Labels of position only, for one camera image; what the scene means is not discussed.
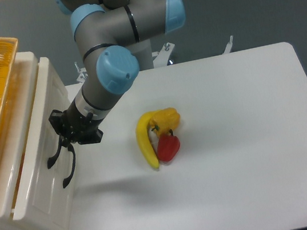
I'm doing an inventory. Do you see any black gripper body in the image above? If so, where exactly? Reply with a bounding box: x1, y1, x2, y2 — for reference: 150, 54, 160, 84
64, 100, 103, 143

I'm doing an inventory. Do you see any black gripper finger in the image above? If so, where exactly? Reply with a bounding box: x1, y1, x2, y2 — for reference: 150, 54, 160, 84
49, 109, 71, 146
77, 129, 103, 145

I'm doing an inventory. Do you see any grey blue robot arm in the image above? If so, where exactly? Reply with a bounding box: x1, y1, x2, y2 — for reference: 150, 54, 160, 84
49, 0, 186, 147

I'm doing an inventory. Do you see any white drawer cabinet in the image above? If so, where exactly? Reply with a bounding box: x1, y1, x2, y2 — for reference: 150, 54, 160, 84
0, 51, 64, 230

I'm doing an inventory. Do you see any yellow banana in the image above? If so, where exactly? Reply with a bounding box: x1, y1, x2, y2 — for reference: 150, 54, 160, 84
135, 110, 160, 170

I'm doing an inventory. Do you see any yellow bell pepper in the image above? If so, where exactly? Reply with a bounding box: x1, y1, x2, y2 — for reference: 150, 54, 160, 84
149, 107, 181, 137

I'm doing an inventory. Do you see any red bell pepper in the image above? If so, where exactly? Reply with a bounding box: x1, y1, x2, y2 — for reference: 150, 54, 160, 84
157, 130, 181, 162

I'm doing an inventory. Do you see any left white table bracket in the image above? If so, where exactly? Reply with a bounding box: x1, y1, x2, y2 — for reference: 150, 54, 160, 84
74, 62, 88, 83

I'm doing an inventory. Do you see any white table bracket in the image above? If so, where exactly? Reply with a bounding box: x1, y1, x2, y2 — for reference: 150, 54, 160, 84
74, 62, 88, 83
224, 35, 233, 54

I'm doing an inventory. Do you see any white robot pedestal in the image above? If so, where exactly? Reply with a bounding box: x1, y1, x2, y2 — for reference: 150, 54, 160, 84
127, 35, 178, 73

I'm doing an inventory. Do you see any right white table bracket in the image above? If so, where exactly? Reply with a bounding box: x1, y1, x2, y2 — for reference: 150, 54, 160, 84
224, 35, 233, 54

